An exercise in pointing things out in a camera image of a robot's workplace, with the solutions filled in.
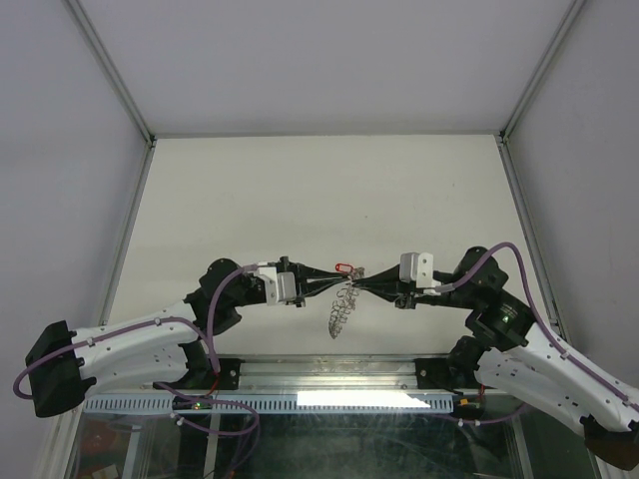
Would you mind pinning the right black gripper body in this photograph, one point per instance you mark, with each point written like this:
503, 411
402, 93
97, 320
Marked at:
408, 298

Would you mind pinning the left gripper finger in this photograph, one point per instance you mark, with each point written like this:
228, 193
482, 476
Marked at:
309, 273
313, 287

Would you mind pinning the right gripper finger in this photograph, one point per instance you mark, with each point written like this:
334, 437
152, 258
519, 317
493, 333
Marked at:
390, 292
385, 279

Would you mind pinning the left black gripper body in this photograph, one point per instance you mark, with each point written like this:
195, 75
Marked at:
290, 267

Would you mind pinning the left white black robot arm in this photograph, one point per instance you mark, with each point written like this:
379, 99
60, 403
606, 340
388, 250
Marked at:
173, 346

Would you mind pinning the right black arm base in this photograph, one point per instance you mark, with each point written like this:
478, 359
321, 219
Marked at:
439, 372

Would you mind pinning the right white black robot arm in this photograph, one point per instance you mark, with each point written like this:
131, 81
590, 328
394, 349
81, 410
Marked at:
511, 348

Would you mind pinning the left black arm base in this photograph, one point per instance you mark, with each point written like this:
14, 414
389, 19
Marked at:
201, 376

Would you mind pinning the silver key red tag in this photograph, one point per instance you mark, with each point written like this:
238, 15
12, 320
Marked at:
349, 271

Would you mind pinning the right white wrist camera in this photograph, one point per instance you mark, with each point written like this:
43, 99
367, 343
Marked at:
418, 268

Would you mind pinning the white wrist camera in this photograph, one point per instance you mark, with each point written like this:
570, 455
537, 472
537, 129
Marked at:
418, 268
280, 287

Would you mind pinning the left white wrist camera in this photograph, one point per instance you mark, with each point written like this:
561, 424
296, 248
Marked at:
280, 287

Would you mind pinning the aluminium mounting rail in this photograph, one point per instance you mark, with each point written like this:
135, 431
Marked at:
349, 371

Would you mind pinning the white slotted cable duct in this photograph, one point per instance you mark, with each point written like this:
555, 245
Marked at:
319, 402

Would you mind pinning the right aluminium frame post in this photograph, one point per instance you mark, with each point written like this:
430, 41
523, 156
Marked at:
543, 67

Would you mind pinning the aluminium frame post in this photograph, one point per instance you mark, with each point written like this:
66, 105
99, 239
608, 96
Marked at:
543, 67
99, 51

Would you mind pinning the left aluminium frame post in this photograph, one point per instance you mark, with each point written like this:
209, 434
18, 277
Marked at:
99, 51

